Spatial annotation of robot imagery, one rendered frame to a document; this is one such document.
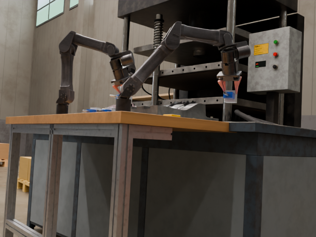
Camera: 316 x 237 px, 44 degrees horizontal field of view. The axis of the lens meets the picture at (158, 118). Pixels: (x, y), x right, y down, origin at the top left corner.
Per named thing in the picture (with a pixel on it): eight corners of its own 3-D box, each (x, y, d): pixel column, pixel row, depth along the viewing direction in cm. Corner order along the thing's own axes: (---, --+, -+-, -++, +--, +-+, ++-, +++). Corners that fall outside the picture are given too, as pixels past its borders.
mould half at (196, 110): (156, 122, 198) (158, 96, 198) (125, 122, 217) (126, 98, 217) (218, 128, 231) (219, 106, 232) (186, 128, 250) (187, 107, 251)
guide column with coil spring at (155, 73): (150, 173, 311) (159, 13, 318) (146, 172, 315) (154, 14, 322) (155, 172, 314) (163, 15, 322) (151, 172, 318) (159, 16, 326)
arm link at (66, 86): (74, 103, 211) (75, 43, 213) (69, 101, 204) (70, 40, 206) (63, 103, 212) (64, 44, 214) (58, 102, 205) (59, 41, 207)
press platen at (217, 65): (229, 67, 268) (229, 60, 268) (129, 80, 348) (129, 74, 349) (283, 82, 318) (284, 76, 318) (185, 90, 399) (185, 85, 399)
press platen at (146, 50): (233, 32, 271) (233, 25, 272) (133, 52, 352) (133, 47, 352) (284, 52, 319) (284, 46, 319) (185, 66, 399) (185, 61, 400)
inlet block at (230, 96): (229, 98, 169) (230, 86, 169) (218, 98, 171) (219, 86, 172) (236, 103, 181) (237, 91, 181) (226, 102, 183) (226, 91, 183)
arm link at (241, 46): (244, 59, 180) (237, 33, 180) (253, 55, 172) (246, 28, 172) (221, 64, 177) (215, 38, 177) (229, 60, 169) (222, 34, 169)
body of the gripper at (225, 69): (220, 75, 182) (218, 59, 179) (242, 74, 178) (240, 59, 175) (216, 79, 177) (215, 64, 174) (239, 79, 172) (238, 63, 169)
